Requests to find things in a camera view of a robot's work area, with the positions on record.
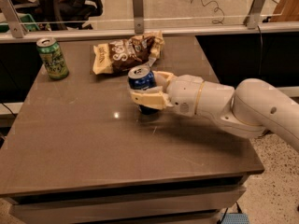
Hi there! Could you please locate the green plastic bin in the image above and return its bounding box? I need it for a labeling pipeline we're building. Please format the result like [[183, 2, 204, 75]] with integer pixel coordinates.
[[0, 14, 40, 33]]

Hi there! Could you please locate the glass barrier panel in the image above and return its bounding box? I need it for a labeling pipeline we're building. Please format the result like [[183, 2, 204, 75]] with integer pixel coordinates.
[[1, 0, 299, 41]]

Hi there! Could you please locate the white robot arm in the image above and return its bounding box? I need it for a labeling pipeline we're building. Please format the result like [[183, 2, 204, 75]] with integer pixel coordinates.
[[128, 67, 299, 151]]

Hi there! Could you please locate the blue pepsi can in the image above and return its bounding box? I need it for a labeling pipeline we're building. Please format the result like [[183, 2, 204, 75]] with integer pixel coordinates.
[[127, 65, 161, 116]]

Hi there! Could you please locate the middle metal glass bracket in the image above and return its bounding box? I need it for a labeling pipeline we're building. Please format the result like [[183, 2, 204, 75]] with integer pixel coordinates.
[[133, 0, 144, 34]]

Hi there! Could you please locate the black cable left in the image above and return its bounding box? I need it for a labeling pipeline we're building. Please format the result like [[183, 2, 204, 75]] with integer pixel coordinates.
[[0, 100, 17, 118]]

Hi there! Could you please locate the seated person in dark clothes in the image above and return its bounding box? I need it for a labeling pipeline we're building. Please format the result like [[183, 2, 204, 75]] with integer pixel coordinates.
[[39, 0, 103, 31]]

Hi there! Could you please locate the blue perforated floor object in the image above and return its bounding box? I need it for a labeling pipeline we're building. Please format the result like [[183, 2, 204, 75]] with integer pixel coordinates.
[[221, 213, 250, 224]]

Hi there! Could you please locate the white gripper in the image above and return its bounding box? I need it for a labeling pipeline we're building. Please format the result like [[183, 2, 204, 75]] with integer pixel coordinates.
[[130, 71, 204, 117]]

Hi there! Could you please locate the left metal glass bracket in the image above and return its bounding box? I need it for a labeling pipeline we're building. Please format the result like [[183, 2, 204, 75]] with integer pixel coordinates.
[[0, 0, 26, 38]]

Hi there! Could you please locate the right metal glass bracket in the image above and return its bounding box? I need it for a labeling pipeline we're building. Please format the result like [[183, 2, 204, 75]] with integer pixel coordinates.
[[243, 0, 265, 29]]

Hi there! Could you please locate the grey table drawer front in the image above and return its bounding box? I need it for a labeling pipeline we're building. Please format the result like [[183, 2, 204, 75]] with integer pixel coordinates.
[[10, 185, 246, 224]]

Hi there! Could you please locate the brown chip bag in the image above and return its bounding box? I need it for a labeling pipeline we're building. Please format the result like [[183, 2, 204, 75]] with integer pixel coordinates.
[[93, 31, 164, 75]]

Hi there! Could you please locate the metal glass bracket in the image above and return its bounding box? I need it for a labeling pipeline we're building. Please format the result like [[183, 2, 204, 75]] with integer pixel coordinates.
[[0, 0, 26, 38], [243, 0, 265, 29], [133, 0, 144, 34]]

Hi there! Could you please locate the green soda can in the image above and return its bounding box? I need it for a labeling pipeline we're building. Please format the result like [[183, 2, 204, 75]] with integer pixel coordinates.
[[36, 37, 69, 80]]

